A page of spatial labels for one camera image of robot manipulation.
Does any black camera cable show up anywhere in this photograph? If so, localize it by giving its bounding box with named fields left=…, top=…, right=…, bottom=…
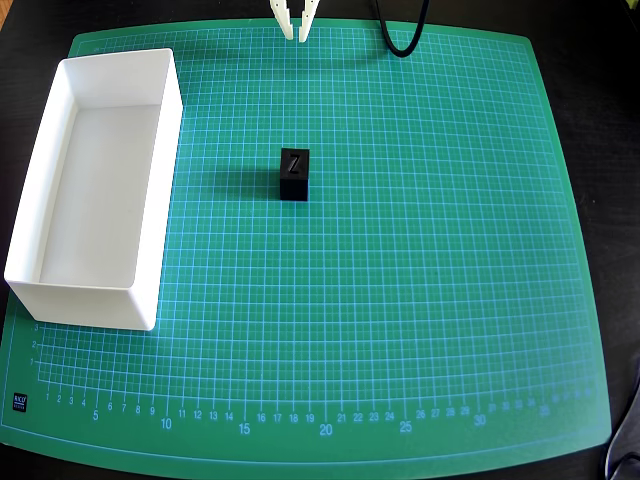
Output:
left=369, top=0, right=431, bottom=59

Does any black cube with letter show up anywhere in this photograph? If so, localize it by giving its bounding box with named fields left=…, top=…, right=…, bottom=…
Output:
left=279, top=147, right=311, bottom=202

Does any dark grey cord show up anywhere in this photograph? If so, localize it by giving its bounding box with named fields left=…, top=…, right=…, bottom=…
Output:
left=602, top=349, right=640, bottom=480

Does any green cutting mat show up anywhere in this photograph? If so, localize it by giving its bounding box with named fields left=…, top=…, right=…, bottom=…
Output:
left=0, top=17, right=614, bottom=480

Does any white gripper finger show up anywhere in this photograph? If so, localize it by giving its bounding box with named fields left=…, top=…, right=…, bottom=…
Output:
left=269, top=0, right=296, bottom=41
left=298, top=0, right=321, bottom=43

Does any white rectangular bin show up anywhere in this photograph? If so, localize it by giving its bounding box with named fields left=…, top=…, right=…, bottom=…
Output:
left=3, top=47, right=184, bottom=332

